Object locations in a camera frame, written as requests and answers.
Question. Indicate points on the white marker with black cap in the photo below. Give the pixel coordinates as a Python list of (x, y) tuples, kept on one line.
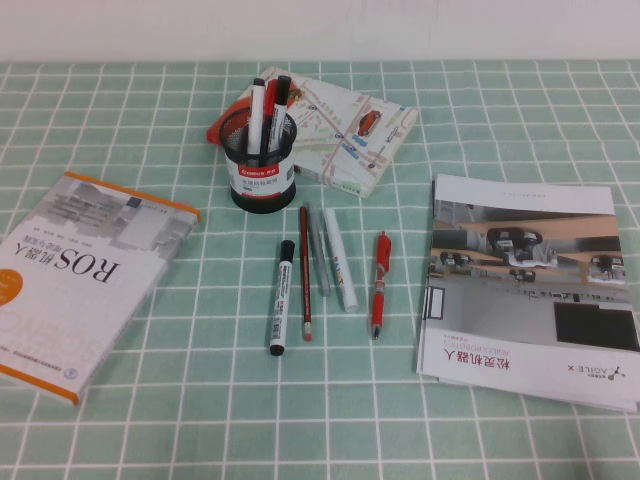
[(257, 110)]

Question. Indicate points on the white ROS robotics book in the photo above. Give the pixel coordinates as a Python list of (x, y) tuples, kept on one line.
[(100, 250)]

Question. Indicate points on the dark red pencil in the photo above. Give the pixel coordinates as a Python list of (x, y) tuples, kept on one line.
[(305, 280)]

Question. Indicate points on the slim red pen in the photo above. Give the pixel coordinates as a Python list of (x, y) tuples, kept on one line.
[(270, 100)]

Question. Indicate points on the labelled marker with black cap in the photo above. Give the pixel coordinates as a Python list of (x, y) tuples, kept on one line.
[(283, 90)]

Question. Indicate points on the map cover book red spine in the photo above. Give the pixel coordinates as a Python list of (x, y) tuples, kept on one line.
[(350, 145)]

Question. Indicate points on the black mesh pen holder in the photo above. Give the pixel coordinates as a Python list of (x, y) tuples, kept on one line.
[(260, 200)]

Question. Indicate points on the grey pen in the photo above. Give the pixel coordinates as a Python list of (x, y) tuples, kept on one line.
[(318, 250)]

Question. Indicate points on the AgileX robotics brochure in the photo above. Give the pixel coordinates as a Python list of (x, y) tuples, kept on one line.
[(525, 310)]

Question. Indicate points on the white paint marker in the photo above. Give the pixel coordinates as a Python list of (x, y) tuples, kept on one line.
[(340, 260)]

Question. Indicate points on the black capped whiteboard marker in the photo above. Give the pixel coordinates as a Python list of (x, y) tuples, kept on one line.
[(280, 300)]

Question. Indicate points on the red gel pen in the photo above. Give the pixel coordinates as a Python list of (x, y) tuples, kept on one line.
[(378, 300)]

